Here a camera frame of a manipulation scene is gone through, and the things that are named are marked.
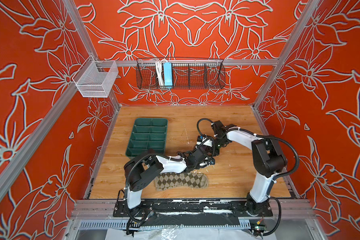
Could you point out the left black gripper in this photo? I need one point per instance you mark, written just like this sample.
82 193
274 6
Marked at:
191 152

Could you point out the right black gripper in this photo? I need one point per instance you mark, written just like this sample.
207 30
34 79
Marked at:
211 147

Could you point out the beige argyle sock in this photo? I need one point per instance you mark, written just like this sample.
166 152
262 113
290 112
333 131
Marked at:
168 181

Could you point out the green plastic divider tray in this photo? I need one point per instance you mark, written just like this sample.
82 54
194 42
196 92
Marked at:
147 133

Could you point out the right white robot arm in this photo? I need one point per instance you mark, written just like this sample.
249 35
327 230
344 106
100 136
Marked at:
268 157

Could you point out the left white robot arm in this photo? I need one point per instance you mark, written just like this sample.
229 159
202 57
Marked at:
144 168

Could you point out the light blue box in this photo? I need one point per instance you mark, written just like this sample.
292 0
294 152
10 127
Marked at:
168 76

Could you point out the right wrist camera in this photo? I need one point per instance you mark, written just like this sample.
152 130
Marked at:
206 141

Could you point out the black wire wall basket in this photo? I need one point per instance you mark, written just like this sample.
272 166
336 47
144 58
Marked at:
188 73

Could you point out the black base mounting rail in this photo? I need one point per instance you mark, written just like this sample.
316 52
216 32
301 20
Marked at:
193 213

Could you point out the clear acrylic wall bin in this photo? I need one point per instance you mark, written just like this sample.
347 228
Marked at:
95 79

